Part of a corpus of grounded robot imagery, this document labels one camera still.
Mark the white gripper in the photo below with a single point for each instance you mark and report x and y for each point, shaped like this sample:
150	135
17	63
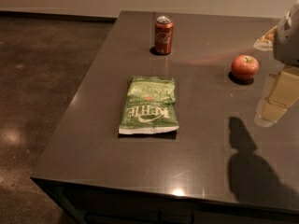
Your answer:
287	39

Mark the red apple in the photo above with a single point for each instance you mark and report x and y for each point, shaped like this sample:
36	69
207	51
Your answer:
244	67

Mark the red coke can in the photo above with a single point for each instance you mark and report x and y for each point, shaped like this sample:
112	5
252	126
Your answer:
163	35

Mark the green kettle chips bag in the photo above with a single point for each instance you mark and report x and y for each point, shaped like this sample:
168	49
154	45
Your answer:
149	106

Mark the dark cabinet base under table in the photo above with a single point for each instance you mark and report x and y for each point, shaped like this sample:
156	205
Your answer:
97	205

